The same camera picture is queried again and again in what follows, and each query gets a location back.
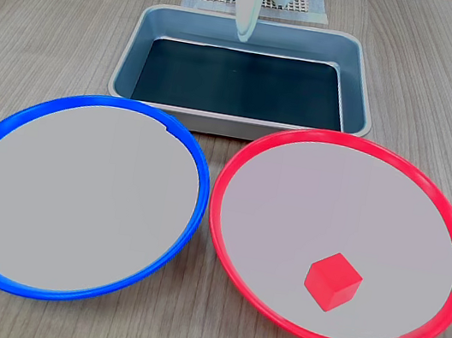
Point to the red cube block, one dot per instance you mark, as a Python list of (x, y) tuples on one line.
[(330, 282)]

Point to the silver metal tray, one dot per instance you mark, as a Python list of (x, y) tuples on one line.
[(356, 91)]

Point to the blue rimmed round dish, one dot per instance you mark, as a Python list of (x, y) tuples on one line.
[(74, 195)]

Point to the red rimmed round dish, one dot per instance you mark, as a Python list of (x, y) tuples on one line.
[(345, 206)]

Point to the black tray liner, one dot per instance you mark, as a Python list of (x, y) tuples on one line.
[(240, 84)]

